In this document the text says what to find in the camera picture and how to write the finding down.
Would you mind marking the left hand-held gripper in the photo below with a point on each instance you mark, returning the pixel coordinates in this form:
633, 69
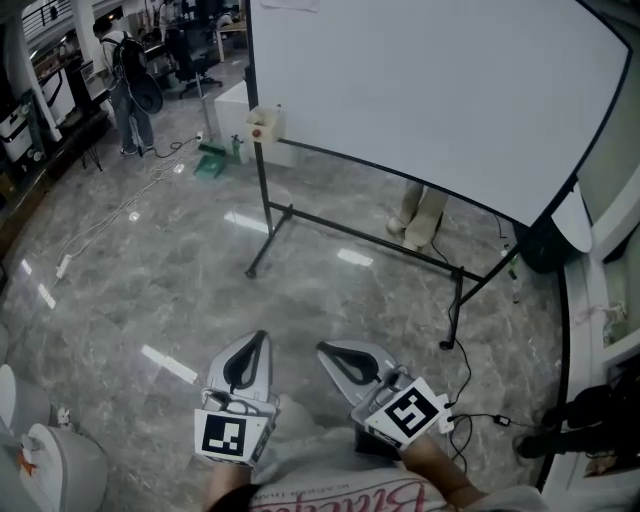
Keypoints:
222, 436

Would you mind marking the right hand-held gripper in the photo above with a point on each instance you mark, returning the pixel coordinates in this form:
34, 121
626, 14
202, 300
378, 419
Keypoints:
412, 411

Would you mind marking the person's right forearm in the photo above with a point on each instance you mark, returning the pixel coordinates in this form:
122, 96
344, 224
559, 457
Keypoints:
435, 467

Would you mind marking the person's white printed shirt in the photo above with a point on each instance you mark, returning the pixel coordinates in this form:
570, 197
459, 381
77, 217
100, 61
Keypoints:
325, 475

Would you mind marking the black power adapter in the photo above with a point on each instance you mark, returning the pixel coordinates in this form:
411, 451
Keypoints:
502, 419

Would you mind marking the white round stool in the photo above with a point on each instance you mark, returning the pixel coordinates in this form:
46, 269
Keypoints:
20, 400
70, 470

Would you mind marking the white power strip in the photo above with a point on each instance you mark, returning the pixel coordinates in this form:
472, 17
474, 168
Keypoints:
64, 266

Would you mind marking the green dustpan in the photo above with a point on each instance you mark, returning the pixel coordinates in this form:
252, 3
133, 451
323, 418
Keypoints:
210, 162

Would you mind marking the green spray bottle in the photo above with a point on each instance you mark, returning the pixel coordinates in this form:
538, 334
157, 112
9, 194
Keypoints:
236, 150

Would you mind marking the black round bin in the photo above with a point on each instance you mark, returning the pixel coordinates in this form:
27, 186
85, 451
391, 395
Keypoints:
540, 247

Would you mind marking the cream holder box, red button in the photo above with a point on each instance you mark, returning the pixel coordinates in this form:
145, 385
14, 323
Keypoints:
265, 131

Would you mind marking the white cabinet box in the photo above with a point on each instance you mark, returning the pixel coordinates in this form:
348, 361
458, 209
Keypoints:
232, 117

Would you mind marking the white pole stand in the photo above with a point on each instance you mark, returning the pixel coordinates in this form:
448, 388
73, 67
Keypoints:
205, 110

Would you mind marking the white round table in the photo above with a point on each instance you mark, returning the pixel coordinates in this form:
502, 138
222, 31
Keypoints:
575, 220

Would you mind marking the white whiteboard on black stand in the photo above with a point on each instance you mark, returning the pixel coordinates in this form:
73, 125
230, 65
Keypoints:
425, 90

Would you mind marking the black table with hairpin legs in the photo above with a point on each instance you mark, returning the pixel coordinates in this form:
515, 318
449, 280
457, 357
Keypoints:
82, 125

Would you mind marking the black office chair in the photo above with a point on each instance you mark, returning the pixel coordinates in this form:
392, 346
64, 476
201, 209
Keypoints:
192, 60

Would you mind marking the white appliance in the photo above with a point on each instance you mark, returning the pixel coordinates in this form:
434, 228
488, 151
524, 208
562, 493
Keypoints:
14, 137

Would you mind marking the wooden desk with white legs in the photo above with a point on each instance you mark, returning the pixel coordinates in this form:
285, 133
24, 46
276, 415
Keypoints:
232, 29

